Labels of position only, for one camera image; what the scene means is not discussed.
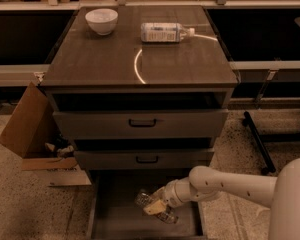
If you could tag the dark wooden drawer cabinet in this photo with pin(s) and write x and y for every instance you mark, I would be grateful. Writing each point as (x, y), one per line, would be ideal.
(120, 73)

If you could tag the top grey drawer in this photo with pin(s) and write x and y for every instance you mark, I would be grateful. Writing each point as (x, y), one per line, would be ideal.
(141, 125)

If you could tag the black wheeled stand base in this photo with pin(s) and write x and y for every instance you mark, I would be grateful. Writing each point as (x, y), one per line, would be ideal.
(261, 139)

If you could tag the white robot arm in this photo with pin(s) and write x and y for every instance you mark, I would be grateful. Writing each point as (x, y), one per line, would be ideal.
(281, 194)

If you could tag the brown cardboard box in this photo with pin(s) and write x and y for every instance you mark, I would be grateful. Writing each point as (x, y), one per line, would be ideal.
(32, 134)

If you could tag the grey drawer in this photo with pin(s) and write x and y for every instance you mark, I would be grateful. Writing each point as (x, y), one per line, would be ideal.
(141, 125)
(143, 159)

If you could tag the middle grey drawer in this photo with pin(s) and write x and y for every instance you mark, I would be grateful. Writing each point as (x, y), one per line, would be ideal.
(143, 159)

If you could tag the bottom open drawer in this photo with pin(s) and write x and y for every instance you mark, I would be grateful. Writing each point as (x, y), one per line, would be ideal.
(115, 216)

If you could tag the clear plastic water bottle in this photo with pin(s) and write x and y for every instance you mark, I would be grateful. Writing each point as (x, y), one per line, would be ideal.
(168, 216)

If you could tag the white labelled plastic bottle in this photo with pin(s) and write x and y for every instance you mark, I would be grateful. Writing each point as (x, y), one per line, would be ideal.
(165, 32)

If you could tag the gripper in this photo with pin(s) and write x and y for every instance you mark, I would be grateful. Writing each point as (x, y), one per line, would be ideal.
(171, 194)

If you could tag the white ceramic bowl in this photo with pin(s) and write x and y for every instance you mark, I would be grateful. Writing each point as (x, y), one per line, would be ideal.
(102, 21)

